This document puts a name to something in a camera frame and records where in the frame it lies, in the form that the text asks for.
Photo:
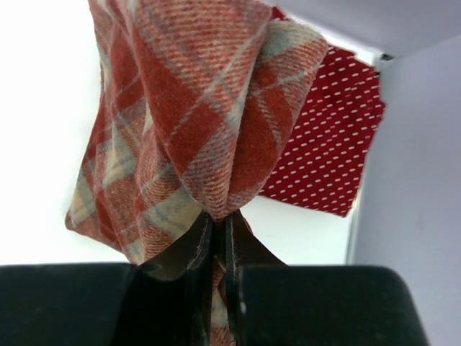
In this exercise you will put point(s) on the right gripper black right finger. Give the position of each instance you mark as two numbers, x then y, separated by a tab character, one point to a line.
271	303

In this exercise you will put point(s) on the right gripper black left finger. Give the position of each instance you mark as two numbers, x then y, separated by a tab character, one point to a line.
108	306

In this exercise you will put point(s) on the plaid red beige skirt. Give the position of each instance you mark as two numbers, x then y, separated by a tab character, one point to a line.
198	100

